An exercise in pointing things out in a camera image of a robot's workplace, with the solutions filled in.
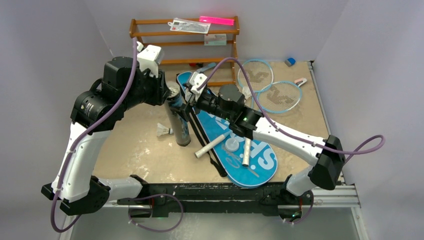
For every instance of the blue racket bag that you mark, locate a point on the blue racket bag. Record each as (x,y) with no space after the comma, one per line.
(263,162)

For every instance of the far blue badminton racket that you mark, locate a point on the far blue badminton racket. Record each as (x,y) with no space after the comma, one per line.
(260,76)

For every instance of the pink and white clip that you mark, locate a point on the pink and white clip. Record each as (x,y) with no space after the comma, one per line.
(301,81)

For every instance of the pink fluorescent ruler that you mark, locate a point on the pink fluorescent ruler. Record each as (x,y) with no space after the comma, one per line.
(217,20)

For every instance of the black shuttlecock tube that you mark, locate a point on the black shuttlecock tube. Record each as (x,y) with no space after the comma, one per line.
(179,126)

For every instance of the small white box on shelf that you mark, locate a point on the small white box on shelf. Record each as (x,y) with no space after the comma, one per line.
(215,39)

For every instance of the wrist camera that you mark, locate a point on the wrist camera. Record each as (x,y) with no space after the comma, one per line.
(149,58)
(197,82)

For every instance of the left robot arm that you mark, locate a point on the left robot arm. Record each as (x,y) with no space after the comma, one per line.
(124,85)

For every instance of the clear packaged item on shelf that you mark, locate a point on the clear packaged item on shelf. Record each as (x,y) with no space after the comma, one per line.
(188,26)

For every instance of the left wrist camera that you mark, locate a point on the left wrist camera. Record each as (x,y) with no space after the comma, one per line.
(149,58)

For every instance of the wooden three-tier shelf rack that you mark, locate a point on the wooden three-tier shelf rack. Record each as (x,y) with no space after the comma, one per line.
(234,31)

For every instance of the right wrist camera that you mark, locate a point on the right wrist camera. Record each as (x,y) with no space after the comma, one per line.
(197,82)

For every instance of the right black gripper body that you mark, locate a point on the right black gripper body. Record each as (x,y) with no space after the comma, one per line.
(190,108)

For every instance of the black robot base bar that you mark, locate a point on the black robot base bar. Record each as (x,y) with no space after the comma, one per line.
(270,199)

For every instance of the blue and grey eraser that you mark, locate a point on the blue and grey eraser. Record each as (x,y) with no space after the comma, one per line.
(290,62)

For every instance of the white shuttlecock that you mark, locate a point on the white shuttlecock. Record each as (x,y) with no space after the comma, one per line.
(162,130)
(246,92)
(173,91)

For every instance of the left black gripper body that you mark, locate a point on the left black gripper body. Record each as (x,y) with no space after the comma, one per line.
(147,90)

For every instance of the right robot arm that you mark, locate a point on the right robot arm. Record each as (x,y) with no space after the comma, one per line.
(324,155)

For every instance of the red and black small object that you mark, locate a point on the red and black small object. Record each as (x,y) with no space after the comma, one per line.
(196,64)

